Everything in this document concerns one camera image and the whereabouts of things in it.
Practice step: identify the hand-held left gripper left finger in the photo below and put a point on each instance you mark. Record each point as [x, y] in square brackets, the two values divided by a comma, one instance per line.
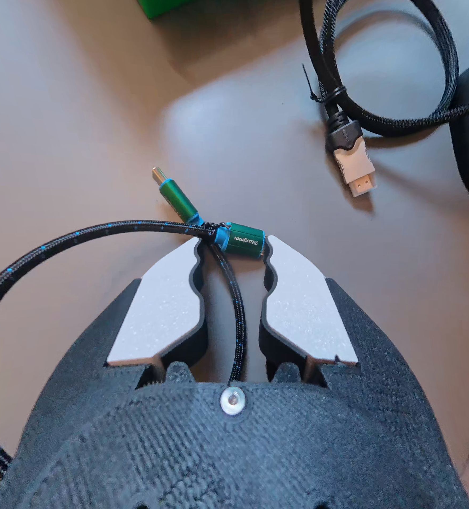
[158, 314]

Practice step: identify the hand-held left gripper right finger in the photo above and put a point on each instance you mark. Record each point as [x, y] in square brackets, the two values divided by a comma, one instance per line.
[310, 314]

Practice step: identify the green plastic bin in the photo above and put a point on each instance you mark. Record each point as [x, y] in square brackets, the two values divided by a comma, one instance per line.
[158, 8]

